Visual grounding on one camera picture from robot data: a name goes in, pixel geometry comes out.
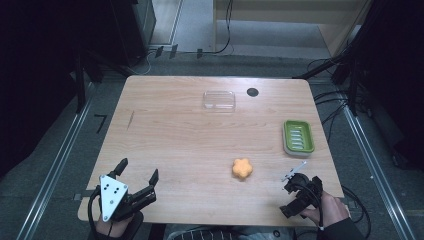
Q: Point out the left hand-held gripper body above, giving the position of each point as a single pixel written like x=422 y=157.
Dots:
x=114 y=195

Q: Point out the metal floor rail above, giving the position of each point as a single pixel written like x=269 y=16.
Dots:
x=376 y=173
x=53 y=170

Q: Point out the person's right hand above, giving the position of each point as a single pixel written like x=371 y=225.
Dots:
x=330 y=208

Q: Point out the orange flower-shaped soap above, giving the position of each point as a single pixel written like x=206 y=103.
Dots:
x=242 y=168

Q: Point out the black round table grommet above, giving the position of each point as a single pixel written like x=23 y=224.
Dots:
x=252 y=92

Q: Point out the green soap dish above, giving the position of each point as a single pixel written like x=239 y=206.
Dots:
x=298 y=138

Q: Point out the clear plastic box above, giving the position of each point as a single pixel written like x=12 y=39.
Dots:
x=219 y=100

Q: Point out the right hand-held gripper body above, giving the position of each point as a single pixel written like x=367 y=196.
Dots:
x=301 y=188

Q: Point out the person's left hand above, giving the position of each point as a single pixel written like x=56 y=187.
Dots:
x=111 y=228

